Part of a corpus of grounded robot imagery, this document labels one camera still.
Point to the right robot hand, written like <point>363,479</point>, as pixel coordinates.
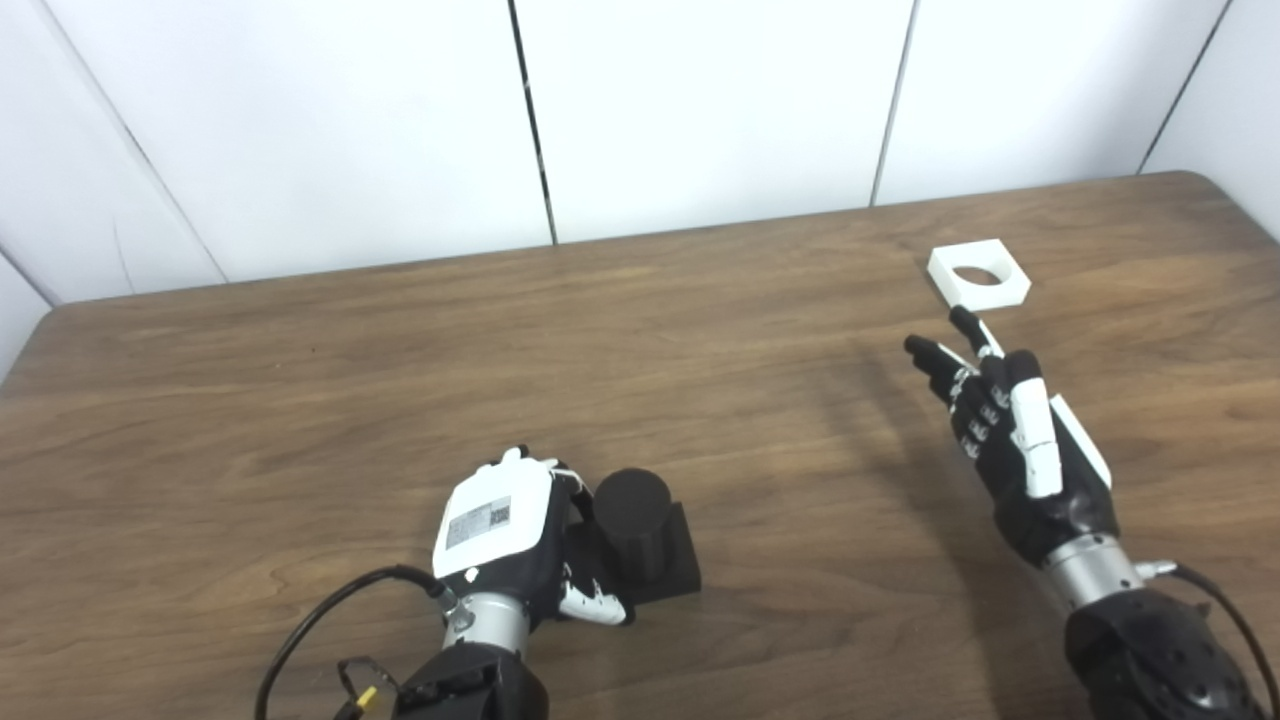
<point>1025,450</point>

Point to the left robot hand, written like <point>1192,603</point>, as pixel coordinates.
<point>515,540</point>

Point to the black peg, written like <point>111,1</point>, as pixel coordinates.
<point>640,545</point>

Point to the white square piece with hole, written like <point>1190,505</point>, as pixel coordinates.
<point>980,275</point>

